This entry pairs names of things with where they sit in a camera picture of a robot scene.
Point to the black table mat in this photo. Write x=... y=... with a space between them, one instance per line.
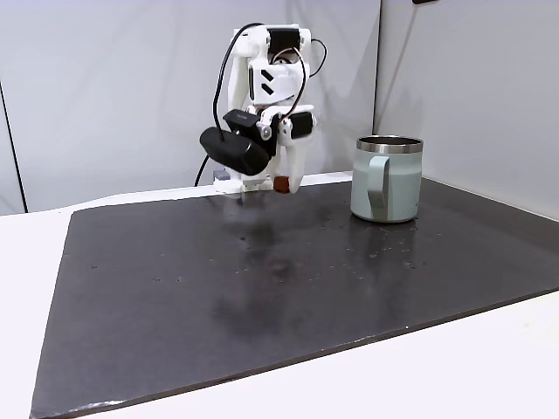
x=262 y=283

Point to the pale green steel mug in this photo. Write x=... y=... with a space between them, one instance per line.
x=386 y=183

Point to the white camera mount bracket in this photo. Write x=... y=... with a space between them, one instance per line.
x=266 y=124

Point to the black oval camera box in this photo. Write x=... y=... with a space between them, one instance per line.
x=233 y=150

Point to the red-brown cube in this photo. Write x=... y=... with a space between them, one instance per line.
x=281 y=184

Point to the black object on wall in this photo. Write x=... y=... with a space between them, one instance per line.
x=424 y=1

